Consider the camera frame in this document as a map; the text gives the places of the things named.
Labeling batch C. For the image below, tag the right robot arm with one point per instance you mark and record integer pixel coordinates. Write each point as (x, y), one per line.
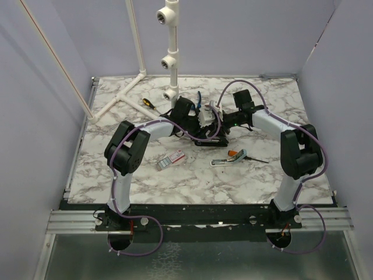
(300, 153)

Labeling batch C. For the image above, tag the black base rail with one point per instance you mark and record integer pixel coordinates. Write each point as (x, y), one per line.
(151, 223)

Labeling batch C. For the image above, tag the black stapler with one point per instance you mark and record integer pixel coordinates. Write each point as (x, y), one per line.
(218, 141)

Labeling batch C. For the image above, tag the aluminium frame rail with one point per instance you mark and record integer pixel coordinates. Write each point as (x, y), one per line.
(67, 219)

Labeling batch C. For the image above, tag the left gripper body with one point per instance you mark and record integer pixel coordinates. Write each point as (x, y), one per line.
(193, 126)

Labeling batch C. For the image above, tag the orange handled screwdriver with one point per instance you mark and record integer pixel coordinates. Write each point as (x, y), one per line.
(233, 153)

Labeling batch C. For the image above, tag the red white staple box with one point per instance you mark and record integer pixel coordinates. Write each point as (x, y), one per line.
(170, 160)

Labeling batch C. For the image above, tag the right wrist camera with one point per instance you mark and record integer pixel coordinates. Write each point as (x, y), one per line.
(215, 107)

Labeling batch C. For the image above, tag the blue handled pliers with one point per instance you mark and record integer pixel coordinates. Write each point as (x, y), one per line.
(198, 104)

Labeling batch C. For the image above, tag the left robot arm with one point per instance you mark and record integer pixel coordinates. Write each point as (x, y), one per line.
(127, 147)

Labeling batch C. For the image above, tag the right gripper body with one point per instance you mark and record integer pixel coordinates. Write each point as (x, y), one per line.
(228, 122)

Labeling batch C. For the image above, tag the yellow black screwdriver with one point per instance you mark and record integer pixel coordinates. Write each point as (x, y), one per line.
(148, 103)

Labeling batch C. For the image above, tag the white pvc pipe frame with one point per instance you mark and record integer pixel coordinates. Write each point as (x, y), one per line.
(168, 16)

